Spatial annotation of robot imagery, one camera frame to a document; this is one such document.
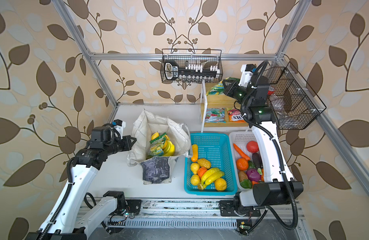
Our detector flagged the yellow lemon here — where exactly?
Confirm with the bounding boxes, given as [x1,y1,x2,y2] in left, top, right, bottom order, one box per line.
[190,175,201,187]
[151,132,159,141]

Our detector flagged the purple onion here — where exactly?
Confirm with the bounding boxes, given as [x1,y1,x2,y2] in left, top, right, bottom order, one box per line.
[246,169,261,182]

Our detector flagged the yellow banana bunch front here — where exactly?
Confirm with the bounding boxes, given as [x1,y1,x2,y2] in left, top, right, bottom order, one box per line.
[197,168,225,191]

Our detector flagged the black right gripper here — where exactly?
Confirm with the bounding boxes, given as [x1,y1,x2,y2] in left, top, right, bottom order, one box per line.
[223,78,252,109]

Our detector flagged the white plastic basket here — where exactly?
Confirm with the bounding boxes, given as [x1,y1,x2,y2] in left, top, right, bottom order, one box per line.
[228,130,290,192]

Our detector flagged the black wire basket back wall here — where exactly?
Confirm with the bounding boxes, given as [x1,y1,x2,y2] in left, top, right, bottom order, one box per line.
[158,48,223,84]

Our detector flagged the yellow green candy bag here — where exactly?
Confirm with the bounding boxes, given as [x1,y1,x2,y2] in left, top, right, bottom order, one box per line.
[147,133,167,159]
[206,77,240,96]

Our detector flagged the black wire basket right wall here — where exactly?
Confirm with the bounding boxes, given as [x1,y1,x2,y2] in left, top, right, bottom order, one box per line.
[262,61,326,130]

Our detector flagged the black white tool set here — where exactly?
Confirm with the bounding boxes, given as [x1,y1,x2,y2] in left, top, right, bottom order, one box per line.
[160,60,222,83]

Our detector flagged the orange persimmon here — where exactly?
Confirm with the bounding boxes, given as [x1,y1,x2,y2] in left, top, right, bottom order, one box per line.
[197,167,208,178]

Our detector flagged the orange Fox's candy bag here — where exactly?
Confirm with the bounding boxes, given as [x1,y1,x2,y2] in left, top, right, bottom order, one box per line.
[227,108,245,123]

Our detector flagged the white wooden two-tier shelf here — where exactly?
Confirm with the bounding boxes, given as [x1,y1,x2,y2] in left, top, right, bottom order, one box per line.
[200,82,248,132]

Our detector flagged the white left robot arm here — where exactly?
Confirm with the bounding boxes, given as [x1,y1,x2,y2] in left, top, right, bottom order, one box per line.
[26,120,136,240]

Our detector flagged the brown potato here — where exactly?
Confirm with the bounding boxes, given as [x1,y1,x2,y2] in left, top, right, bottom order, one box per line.
[238,171,248,182]

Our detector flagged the yellow green banana bunch back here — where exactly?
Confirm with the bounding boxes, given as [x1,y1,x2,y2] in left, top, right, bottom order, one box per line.
[163,135,175,157]

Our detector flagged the cream Monet print tote bag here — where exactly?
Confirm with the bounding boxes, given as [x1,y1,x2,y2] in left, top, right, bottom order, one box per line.
[127,110,192,185]

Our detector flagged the orange fruit front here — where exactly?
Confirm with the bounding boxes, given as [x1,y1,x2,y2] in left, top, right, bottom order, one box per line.
[214,178,227,192]

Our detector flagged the black wire basket wall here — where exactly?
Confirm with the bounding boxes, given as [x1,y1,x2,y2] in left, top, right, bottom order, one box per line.
[158,48,223,84]
[262,61,326,130]

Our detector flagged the yellow pear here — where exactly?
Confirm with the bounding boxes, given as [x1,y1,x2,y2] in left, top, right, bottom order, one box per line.
[190,163,200,175]

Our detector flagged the teal plastic basket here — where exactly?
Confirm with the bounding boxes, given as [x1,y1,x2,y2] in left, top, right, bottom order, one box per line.
[184,133,238,197]

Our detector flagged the dark zucchini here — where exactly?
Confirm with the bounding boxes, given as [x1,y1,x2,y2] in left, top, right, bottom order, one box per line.
[251,153,263,175]

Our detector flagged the green red candy bag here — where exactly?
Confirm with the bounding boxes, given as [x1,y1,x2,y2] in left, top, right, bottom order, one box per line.
[205,108,225,123]

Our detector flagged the red tomato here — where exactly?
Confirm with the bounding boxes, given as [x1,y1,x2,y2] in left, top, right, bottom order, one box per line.
[246,141,259,154]

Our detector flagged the orange carrot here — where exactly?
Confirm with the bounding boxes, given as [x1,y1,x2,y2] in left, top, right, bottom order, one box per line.
[233,144,250,161]

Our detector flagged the plastic bottle red cap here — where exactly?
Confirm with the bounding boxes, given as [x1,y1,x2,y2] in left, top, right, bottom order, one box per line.
[267,86,275,96]

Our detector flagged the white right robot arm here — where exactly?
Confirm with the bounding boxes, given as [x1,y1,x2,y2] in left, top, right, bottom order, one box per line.
[222,61,303,233]

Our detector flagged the linear rail base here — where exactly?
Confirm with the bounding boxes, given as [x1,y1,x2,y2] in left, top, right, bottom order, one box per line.
[76,196,305,230]

